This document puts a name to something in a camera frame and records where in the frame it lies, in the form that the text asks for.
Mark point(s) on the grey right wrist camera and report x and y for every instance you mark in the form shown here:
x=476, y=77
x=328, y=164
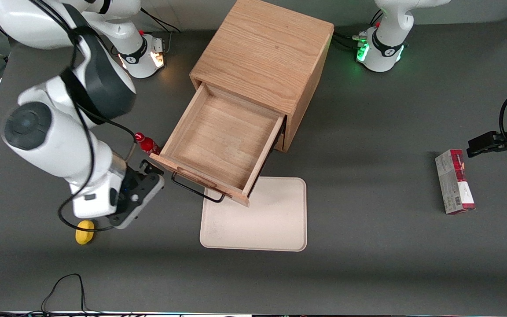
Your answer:
x=145, y=198

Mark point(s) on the red soda bottle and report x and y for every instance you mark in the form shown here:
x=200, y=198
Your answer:
x=148, y=143

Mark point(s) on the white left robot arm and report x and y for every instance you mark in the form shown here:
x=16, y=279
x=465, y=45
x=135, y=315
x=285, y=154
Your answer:
x=387, y=26

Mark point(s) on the yellow lemon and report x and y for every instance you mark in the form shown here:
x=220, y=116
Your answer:
x=85, y=234

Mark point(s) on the oak wooden drawer cabinet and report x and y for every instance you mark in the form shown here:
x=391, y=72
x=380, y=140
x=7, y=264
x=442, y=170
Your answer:
x=262, y=44

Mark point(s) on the beige plastic tray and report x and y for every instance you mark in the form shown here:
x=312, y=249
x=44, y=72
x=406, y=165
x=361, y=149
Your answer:
x=271, y=220

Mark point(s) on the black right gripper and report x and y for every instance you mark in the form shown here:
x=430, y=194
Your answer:
x=134, y=179

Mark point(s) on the grey and red carton box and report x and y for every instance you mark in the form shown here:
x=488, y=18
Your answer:
x=453, y=182

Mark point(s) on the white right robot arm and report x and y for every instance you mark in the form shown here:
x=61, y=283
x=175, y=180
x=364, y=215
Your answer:
x=60, y=145

